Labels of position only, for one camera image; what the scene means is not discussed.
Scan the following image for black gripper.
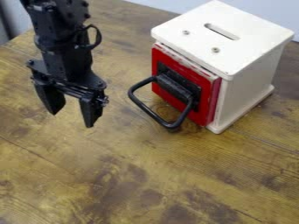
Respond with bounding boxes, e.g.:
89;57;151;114
27;44;108;128

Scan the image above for red drawer with black handle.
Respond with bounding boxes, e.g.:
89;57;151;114
127;43;221;129

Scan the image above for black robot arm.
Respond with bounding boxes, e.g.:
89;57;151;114
20;0;108;128

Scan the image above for white wooden box cabinet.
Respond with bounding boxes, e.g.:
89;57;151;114
151;0;295;134

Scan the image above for black cable loop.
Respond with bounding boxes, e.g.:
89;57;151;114
73;24;103;51

